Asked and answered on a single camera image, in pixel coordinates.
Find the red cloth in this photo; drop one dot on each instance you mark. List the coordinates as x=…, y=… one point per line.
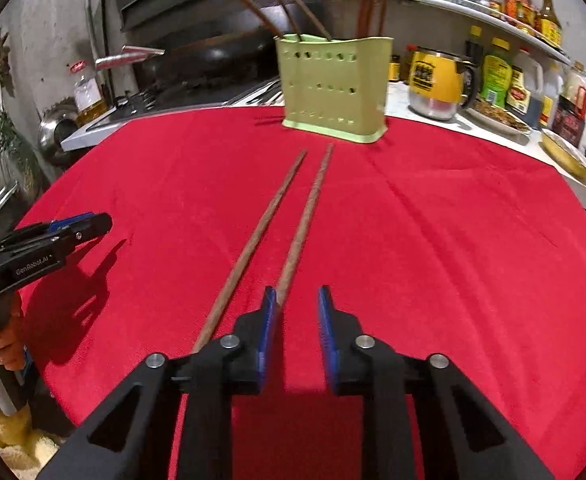
x=423, y=260

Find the grey gas stove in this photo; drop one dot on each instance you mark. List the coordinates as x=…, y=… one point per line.
x=103, y=127

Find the red-cap oil bottle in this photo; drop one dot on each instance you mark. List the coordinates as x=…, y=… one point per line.
x=89, y=100

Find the plate of food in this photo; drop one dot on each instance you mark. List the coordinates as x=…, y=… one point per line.
x=498, y=116

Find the green bottle yellow cap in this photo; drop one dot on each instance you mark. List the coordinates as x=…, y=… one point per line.
x=496, y=77

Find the green perforated utensil holder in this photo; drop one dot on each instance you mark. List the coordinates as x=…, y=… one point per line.
x=333, y=90

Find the white jug red label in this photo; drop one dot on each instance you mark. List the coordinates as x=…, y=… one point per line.
x=523, y=87

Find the orange label sauce bottle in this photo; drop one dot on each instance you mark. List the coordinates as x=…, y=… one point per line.
x=517, y=2

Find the clear oil jug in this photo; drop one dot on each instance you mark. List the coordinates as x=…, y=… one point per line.
x=551, y=100

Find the green plant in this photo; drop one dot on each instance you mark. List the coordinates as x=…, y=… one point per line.
x=15, y=155

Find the dark preserve jar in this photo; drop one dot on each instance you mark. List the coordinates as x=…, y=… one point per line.
x=396, y=70

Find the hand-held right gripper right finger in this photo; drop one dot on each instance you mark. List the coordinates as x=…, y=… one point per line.
x=327, y=340

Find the red-lid chili jar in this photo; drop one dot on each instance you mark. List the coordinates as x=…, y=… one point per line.
x=410, y=60

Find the yellow bowl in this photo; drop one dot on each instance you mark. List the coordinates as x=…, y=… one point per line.
x=568, y=157

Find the white wall shelf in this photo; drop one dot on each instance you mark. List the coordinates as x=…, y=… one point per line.
x=423, y=2

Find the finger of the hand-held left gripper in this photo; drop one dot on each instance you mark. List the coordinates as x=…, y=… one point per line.
x=93, y=227
x=68, y=222

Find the steel wok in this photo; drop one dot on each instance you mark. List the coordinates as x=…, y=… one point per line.
x=208, y=60

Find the brown bottle yellow label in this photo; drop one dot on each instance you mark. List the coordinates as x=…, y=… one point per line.
x=549, y=22

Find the dark soy sauce jug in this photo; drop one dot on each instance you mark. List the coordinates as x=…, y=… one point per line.
x=571, y=110

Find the yellow steel mug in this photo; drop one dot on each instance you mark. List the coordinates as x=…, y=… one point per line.
x=433, y=80

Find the steel basin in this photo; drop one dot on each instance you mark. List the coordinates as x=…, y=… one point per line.
x=58, y=132

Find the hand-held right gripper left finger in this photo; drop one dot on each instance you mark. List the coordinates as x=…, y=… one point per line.
x=269, y=340

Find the dark bottle yellow cap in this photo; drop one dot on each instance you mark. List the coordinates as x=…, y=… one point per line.
x=474, y=47

